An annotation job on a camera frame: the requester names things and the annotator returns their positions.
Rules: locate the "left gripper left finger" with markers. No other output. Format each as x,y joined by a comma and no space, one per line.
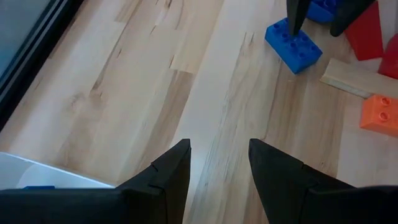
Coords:
168,186

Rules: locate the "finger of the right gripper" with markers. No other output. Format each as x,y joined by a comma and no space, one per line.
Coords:
297,15
348,15

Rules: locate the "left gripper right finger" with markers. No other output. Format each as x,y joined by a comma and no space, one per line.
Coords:
276,186

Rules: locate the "red rectangular wooden block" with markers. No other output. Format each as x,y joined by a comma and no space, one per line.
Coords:
365,34

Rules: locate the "small blue Duplo brick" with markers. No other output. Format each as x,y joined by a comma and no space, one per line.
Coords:
321,11

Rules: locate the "small red block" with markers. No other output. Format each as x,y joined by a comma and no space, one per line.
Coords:
390,59

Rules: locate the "plain wooden block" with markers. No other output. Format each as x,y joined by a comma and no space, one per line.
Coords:
348,76

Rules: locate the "orange-red Duplo brick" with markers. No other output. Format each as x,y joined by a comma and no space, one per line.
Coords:
381,116

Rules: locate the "blue block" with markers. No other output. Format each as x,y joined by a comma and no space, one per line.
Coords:
38,187

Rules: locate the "white plastic bin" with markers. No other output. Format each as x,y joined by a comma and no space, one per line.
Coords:
46,174

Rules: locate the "black aluminium table frame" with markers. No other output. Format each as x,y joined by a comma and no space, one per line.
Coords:
35,59

